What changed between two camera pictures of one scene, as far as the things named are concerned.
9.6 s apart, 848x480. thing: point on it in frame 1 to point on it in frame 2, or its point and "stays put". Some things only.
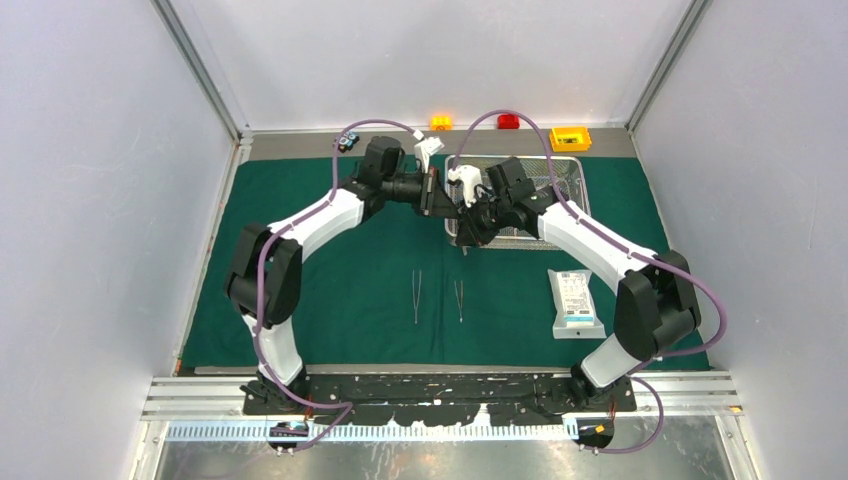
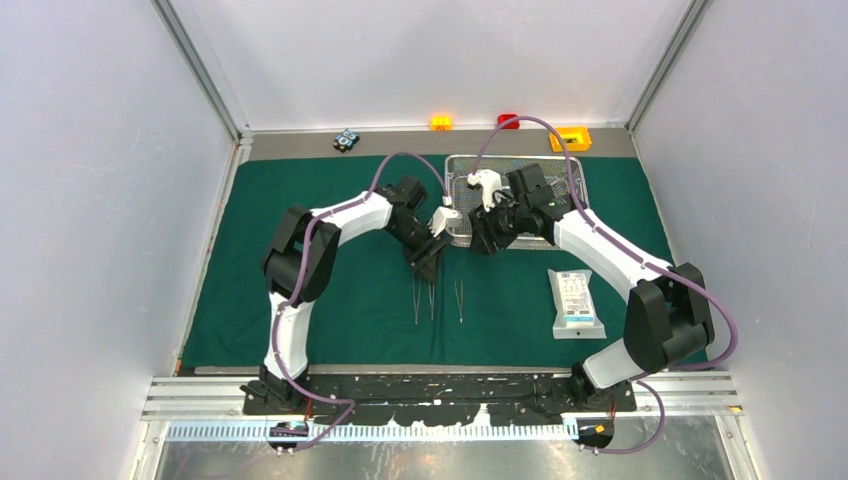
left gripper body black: x=428 y=182 to x=415 y=251
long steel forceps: x=416 y=301 stays put
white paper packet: x=575 y=316 stays put
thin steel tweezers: x=460 y=306 stays put
